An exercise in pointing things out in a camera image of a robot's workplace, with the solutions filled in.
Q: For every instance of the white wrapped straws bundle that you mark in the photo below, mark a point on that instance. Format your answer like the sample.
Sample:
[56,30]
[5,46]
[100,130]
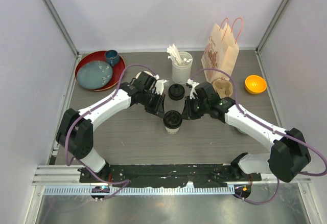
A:
[174,55]

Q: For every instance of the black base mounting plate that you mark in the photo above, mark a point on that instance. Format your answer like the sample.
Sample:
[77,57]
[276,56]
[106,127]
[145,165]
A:
[178,175]

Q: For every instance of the printed kraft paper bag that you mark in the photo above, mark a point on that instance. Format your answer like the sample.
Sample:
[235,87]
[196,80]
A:
[221,52]

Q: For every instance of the orange plastic bowl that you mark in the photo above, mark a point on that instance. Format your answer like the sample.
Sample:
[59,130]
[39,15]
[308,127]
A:
[255,84]

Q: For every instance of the aluminium frame rail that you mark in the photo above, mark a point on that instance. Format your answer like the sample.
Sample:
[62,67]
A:
[76,180]

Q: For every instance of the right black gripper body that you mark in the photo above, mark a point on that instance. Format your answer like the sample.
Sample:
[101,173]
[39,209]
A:
[199,108]

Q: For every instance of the stack of white paper cups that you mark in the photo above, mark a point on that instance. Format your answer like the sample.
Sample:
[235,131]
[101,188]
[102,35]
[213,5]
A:
[147,72]

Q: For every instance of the white cylindrical straw holder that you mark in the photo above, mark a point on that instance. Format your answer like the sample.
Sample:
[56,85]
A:
[181,73]

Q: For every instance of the blue-grey ceramic plate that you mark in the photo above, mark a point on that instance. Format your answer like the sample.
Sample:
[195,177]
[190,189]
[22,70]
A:
[94,75]

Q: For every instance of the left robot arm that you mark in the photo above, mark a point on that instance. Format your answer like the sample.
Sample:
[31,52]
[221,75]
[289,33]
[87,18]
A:
[76,130]

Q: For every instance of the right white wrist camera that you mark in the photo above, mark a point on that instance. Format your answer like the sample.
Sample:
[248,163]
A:
[192,85]

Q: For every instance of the stack of black cup lids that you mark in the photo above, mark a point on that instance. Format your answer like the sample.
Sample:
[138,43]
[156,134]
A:
[176,92]

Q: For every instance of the brown pulp cup carrier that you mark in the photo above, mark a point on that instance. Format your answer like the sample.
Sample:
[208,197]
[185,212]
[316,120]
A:
[223,88]

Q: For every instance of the dark blue ceramic mug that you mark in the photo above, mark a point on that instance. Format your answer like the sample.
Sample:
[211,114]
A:
[112,57]

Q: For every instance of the red round tray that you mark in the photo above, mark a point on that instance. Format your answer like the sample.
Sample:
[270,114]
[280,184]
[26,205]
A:
[100,55]

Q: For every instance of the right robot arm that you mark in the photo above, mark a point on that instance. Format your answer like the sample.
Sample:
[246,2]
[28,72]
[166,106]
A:
[285,159]

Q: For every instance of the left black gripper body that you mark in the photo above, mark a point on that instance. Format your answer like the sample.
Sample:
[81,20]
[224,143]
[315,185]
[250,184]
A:
[150,101]

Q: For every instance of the pale green ceramic bowl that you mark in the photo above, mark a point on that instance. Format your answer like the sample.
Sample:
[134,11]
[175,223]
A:
[240,131]

